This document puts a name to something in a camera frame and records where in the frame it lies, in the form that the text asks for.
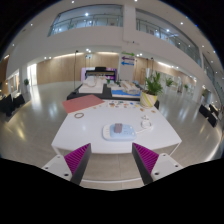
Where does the black piano with purple backdrop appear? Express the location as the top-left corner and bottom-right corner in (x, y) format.
(80, 66), (118, 82)

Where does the thin black pole stand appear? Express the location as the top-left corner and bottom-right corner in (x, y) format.
(74, 49), (79, 91)

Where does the small grey charger block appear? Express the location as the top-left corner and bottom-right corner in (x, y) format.
(113, 123), (124, 134)

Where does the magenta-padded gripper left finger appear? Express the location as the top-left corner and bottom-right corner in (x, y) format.
(42, 143), (92, 186)

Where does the small green floor plant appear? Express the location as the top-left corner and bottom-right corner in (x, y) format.
(23, 78), (30, 94)

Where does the potted plant in striped pot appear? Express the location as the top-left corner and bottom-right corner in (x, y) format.
(139, 71), (164, 109)

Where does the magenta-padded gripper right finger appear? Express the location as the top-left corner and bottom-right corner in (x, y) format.
(132, 142), (184, 186)

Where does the salmon red flat mat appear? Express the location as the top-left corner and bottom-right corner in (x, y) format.
(61, 94), (106, 115)

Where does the group of black chairs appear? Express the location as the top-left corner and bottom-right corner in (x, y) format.
(0, 93), (26, 118)
(198, 103), (223, 128)

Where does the black platform with white models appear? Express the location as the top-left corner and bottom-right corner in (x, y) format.
(66, 75), (143, 102)

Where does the green floor plant white pot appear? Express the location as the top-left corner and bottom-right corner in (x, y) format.
(165, 77), (175, 88)

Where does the white pillar with arrow signs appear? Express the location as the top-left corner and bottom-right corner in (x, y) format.
(118, 51), (136, 82)

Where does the light blue power strip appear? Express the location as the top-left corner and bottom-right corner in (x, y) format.
(102, 123), (138, 142)

